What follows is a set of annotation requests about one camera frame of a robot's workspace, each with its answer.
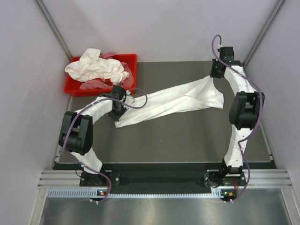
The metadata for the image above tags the white t shirt with print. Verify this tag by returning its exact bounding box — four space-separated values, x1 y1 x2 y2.
115 76 224 128

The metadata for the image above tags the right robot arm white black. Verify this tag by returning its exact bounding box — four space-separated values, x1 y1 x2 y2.
206 46 265 188

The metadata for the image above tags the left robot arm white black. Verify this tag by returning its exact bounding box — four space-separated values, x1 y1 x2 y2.
59 86 128 187

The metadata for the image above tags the pink t shirt in bin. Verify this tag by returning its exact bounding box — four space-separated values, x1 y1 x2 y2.
80 52 134 90

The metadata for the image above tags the white t shirt in bin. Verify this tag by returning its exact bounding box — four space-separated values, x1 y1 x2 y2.
65 48 129 84

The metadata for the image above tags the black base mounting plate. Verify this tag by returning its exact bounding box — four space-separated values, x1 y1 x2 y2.
79 169 249 188

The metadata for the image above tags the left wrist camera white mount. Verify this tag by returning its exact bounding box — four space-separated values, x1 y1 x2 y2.
125 90 135 105

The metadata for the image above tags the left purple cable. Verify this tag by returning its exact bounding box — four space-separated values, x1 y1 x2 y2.
62 88 148 204

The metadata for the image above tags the purple cable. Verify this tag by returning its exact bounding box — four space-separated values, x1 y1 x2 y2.
62 88 148 204
211 34 263 203

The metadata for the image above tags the aluminium extrusion rail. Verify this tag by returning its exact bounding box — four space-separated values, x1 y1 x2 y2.
38 170 81 188

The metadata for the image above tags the right corner aluminium post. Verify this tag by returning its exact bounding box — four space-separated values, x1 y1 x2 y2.
243 0 286 67

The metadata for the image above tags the corner aluminium post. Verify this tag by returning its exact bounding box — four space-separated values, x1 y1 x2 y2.
243 0 286 67
34 0 73 60

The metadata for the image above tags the grey slotted cable duct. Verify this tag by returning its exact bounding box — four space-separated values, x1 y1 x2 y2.
47 188 233 199

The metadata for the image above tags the left corner aluminium post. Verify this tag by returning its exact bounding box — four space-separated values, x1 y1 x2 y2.
34 0 73 60

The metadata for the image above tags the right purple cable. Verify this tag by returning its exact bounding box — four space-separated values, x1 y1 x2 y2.
211 34 263 203

